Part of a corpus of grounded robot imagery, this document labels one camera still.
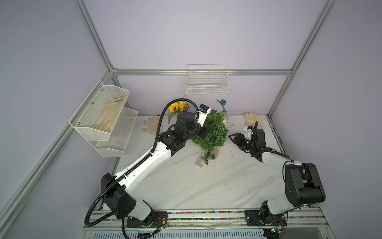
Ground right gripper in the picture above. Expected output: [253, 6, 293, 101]
[229, 133, 255, 151]

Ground small green christmas tree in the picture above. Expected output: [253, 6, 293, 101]
[191, 99, 230, 165]

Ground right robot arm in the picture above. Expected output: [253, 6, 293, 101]
[228, 127, 326, 226]

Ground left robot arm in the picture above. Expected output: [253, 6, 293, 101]
[101, 109, 210, 224]

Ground cream glove right table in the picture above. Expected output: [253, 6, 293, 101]
[244, 113, 264, 129]

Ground cream glove table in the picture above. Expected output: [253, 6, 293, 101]
[142, 117, 163, 135]
[244, 113, 264, 129]

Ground clear battery box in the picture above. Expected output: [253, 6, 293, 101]
[195, 155, 205, 168]

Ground yellow flowers in vase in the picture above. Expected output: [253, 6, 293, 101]
[168, 101, 189, 123]

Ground cream glove left table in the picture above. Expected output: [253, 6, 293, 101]
[142, 117, 163, 135]

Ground white mesh lower shelf bin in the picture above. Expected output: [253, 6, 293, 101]
[95, 107, 138, 158]

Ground white mesh shelf bin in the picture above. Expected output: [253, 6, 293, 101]
[69, 81, 130, 141]
[95, 107, 138, 158]

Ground cream glove in bin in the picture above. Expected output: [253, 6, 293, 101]
[94, 96, 127, 133]

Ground white mesh upper shelf bin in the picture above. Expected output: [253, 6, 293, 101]
[69, 81, 130, 141]

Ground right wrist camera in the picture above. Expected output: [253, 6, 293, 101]
[244, 125, 253, 140]

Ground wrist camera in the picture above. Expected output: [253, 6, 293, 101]
[197, 104, 211, 127]
[244, 125, 253, 140]

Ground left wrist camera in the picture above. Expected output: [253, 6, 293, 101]
[197, 104, 211, 127]

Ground white wire wall basket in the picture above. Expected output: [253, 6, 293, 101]
[186, 64, 230, 97]

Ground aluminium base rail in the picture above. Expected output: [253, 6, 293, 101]
[83, 207, 329, 232]

